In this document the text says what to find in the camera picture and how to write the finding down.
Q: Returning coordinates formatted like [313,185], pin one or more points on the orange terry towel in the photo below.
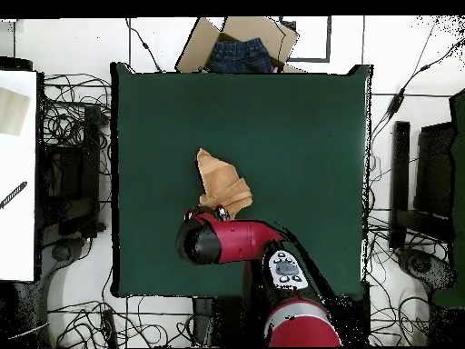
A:
[221,178]

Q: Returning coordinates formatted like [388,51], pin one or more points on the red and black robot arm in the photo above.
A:
[236,241]

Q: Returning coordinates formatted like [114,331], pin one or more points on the dark green tablecloth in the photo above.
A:
[290,145]

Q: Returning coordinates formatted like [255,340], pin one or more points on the blue denim jeans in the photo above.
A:
[239,56]

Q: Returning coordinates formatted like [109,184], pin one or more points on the open cardboard box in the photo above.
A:
[198,47]

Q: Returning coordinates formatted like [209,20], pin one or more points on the black equipment stand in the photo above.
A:
[91,145]
[401,163]

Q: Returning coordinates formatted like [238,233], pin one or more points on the grey chair base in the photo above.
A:
[61,252]
[421,263]

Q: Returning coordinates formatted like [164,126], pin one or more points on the black power strip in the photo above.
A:
[109,327]

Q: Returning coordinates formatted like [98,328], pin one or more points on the black ribbed strip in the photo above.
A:
[14,193]

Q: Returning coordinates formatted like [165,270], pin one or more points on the white side table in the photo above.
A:
[18,236]

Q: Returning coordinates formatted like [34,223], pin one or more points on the beige paper sheet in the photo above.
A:
[12,112]

